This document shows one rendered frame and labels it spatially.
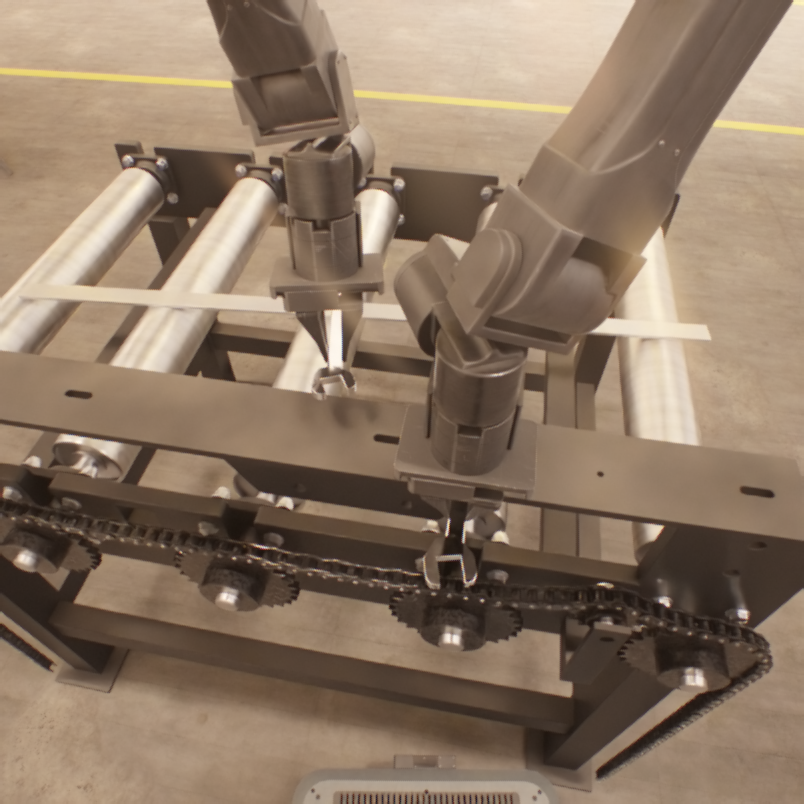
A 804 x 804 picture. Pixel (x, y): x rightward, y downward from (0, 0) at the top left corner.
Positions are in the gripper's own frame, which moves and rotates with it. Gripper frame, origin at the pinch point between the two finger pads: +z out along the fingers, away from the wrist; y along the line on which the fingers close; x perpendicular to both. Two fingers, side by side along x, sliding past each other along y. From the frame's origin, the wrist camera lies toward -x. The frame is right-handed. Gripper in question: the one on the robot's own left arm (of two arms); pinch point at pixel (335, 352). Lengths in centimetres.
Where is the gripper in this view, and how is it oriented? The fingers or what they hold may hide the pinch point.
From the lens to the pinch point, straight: 61.1
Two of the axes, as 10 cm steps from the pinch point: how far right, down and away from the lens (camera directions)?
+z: 0.1, 8.0, 6.0
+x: 0.6, 6.0, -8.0
